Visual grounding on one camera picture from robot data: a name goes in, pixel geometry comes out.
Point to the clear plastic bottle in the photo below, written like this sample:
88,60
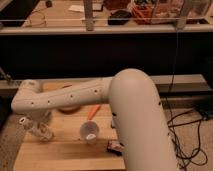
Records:
38,129

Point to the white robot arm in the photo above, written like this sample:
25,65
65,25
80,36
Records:
136,108

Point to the orange carrot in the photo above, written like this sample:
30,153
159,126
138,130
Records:
93,112

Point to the orange bowl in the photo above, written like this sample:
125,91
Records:
68,110

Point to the white plastic cup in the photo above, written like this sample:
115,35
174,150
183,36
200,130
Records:
89,132

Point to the dark rectangular box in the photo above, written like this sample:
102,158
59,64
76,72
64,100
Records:
115,147

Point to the black object on bench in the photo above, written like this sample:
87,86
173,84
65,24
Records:
119,17

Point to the wooden table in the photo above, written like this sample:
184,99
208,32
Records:
67,151

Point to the orange crate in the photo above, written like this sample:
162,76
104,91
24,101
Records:
151,14

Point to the white paper sheet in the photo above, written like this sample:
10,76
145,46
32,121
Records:
76,8

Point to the grey metal post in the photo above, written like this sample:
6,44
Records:
88,11

